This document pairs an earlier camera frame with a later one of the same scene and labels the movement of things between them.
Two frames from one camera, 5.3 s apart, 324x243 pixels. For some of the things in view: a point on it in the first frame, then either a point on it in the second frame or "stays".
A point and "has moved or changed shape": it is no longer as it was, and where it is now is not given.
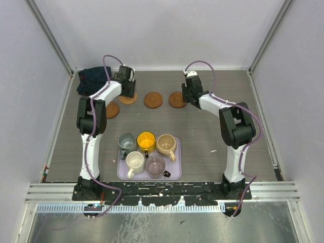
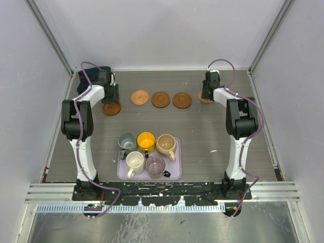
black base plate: [163, 194] stays
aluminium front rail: [261, 193] stays
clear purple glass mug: [155, 166] stays
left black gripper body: [130, 89] -> [114, 96]
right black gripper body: [186, 93] -> [205, 86]
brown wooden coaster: [175, 99] has moved or changed shape
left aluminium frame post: [51, 37] stays
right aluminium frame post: [279, 19] stays
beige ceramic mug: [165, 145] stays
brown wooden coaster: [153, 100] -> [160, 99]
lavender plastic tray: [173, 167] stays
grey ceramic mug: [127, 143] stays
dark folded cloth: [90, 79] stays
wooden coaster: [127, 100] -> [139, 97]
